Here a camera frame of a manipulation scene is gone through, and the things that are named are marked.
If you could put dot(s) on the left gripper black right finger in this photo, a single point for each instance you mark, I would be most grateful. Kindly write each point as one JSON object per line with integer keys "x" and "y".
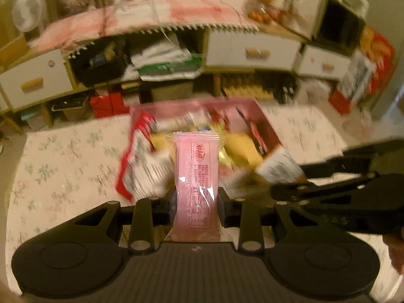
{"x": 229, "y": 210}

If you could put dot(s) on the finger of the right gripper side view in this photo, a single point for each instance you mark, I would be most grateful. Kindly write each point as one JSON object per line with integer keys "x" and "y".
{"x": 309, "y": 190}

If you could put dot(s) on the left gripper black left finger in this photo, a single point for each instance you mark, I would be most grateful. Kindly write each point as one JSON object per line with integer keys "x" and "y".
{"x": 170, "y": 206}

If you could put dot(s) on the pink snack pack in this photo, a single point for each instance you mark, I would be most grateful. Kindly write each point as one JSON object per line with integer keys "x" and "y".
{"x": 196, "y": 185}

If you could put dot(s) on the person's right hand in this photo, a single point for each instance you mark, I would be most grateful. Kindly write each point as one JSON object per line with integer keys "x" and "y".
{"x": 395, "y": 245}

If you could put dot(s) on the large red snack bag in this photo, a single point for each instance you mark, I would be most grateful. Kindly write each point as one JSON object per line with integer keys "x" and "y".
{"x": 145, "y": 172}

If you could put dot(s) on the yellow snack pack right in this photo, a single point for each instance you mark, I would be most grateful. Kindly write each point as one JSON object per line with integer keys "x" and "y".
{"x": 240, "y": 147}

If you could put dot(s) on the pink cardboard box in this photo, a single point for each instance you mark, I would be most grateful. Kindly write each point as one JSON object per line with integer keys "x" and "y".
{"x": 220, "y": 115}

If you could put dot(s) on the yellow egg tray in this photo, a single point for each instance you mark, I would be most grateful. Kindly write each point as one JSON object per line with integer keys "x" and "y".
{"x": 244, "y": 86}

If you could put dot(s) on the red shoe box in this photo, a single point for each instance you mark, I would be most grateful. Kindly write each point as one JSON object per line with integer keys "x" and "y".
{"x": 107, "y": 106}

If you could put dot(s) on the floral tablecloth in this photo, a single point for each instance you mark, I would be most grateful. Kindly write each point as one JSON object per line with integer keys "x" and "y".
{"x": 68, "y": 171}

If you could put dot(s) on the far right white drawer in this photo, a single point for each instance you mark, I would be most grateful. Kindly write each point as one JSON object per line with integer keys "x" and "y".
{"x": 321, "y": 63}

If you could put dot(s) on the stack of papers and folders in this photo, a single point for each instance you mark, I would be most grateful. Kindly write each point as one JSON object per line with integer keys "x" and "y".
{"x": 163, "y": 61}

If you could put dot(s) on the red orange carton box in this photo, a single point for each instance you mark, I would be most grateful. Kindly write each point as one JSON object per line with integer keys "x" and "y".
{"x": 381, "y": 53}

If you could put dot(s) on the black microwave oven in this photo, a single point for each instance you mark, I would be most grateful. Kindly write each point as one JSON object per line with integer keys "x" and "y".
{"x": 337, "y": 27}

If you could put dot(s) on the left white drawer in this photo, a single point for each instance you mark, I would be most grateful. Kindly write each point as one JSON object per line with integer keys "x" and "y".
{"x": 39, "y": 78}

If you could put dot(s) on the pink floral cabinet cloth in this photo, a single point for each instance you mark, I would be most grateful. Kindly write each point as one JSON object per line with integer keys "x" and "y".
{"x": 70, "y": 33}

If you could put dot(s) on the white desk fan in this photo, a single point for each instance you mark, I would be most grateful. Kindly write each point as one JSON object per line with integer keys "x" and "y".
{"x": 26, "y": 14}

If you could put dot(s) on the white drawer with wooden handle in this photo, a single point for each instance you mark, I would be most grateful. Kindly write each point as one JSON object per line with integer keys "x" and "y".
{"x": 250, "y": 50}

